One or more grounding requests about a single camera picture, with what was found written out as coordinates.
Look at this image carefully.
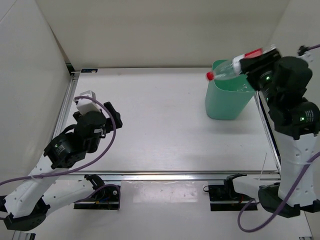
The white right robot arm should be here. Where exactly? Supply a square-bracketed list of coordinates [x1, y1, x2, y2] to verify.
[224, 48, 320, 218]

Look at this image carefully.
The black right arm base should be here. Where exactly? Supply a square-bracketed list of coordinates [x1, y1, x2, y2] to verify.
[202, 173, 252, 212]

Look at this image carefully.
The green plastic bin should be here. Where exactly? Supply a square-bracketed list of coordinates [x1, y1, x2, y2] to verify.
[204, 73, 256, 120]

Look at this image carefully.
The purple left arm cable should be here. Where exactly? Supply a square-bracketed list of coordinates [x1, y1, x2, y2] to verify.
[0, 96, 117, 221]

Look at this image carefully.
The aluminium table frame rail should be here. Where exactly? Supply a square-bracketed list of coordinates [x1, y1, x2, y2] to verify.
[12, 63, 313, 240]

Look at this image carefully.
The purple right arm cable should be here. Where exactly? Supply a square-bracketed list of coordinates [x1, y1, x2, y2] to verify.
[237, 43, 320, 232]

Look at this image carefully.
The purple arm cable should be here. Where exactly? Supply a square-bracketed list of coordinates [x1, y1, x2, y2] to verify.
[0, 96, 117, 221]
[237, 43, 320, 232]

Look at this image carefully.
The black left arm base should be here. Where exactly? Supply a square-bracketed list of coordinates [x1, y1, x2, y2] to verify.
[73, 180, 121, 211]

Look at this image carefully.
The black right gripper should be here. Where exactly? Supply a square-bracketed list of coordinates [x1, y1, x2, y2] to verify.
[238, 48, 279, 106]

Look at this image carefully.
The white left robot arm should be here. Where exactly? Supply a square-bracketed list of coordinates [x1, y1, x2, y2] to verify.
[0, 99, 123, 232]

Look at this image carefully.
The red label plastic bottle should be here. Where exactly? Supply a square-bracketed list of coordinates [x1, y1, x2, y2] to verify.
[206, 44, 276, 81]

